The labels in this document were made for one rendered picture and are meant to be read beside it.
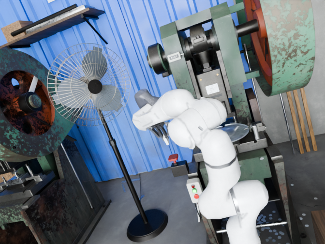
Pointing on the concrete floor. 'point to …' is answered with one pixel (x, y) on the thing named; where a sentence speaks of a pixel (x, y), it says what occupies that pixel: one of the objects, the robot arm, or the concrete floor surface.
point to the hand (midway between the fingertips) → (166, 139)
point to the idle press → (41, 161)
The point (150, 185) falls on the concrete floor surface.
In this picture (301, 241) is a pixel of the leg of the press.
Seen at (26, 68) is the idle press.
